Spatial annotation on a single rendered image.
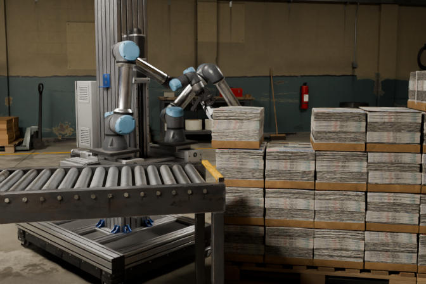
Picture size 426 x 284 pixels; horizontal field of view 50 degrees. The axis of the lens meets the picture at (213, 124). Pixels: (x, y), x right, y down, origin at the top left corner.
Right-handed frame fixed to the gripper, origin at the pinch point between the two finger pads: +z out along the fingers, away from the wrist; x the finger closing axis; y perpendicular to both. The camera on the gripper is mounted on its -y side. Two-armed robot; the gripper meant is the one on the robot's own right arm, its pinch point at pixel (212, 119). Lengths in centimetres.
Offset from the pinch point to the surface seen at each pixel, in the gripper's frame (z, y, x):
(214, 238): 45, -6, -97
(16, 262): 20, -165, -10
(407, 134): 60, 95, -18
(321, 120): 31, 59, -18
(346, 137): 47, 66, -18
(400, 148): 66, 89, -18
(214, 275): 60, -14, -97
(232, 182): 39.2, -4.5, -18.4
